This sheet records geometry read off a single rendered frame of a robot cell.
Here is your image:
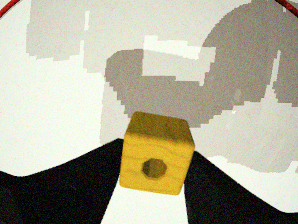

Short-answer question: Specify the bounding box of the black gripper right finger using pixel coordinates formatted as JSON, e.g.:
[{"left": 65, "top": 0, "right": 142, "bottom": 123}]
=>
[{"left": 184, "top": 151, "right": 298, "bottom": 224}]

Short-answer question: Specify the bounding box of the yellow wooden block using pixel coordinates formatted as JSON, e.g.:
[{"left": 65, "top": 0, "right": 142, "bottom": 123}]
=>
[{"left": 118, "top": 112, "right": 196, "bottom": 196}]

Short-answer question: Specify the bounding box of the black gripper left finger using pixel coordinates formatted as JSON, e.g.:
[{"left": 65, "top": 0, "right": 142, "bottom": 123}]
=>
[{"left": 0, "top": 137, "right": 124, "bottom": 224}]

